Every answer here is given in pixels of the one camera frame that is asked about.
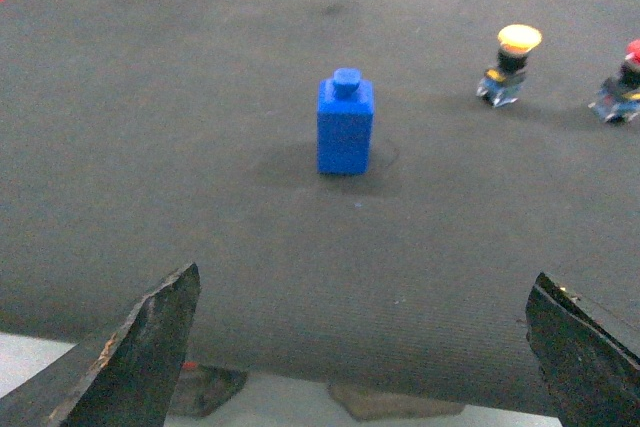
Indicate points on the blue block part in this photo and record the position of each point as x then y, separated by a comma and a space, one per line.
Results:
345, 119

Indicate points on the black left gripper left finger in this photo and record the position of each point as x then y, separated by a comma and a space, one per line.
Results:
122, 375

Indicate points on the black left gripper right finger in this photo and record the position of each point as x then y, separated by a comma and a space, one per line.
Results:
588, 356

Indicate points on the red push button part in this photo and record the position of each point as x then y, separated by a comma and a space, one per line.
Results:
617, 101

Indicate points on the yellow push button part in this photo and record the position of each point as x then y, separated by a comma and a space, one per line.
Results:
500, 84

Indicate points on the dark grey table mat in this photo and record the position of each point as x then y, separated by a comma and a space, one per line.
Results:
369, 188

